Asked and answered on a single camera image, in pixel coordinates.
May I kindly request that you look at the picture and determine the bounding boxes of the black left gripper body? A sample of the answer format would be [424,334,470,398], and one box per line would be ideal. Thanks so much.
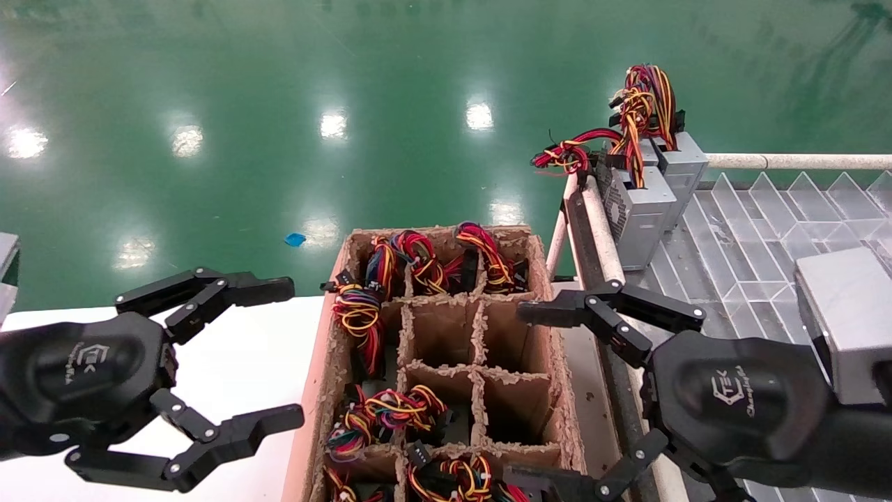
[0,312,175,461]

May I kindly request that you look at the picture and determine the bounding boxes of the grey power supply, red cables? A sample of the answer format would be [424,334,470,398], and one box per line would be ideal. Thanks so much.
[533,128,659,175]

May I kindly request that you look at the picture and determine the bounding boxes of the brown cardboard divider box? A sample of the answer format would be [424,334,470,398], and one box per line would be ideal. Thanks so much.
[282,223,590,502]

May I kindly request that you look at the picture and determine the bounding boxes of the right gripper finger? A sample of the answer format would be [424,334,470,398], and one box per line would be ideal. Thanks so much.
[503,429,670,502]
[517,280,706,369]

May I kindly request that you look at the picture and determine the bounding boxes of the black rack edge strip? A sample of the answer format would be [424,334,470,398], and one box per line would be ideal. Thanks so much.
[563,185,659,502]

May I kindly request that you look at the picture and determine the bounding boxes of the grey metal box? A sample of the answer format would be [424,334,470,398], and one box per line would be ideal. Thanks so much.
[0,232,20,327]

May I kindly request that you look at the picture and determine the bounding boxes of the cream rack pipe leg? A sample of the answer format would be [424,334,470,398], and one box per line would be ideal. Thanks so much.
[546,171,580,281]

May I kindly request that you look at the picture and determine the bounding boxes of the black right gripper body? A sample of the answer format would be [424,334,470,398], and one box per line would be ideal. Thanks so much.
[641,331,833,489]

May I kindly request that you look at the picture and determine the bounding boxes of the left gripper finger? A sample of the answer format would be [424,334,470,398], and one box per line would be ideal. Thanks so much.
[115,267,295,346]
[65,388,305,494]

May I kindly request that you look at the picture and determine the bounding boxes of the cream rack pipe rail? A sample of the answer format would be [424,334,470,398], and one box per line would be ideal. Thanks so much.
[580,174,691,502]
[707,153,892,171]

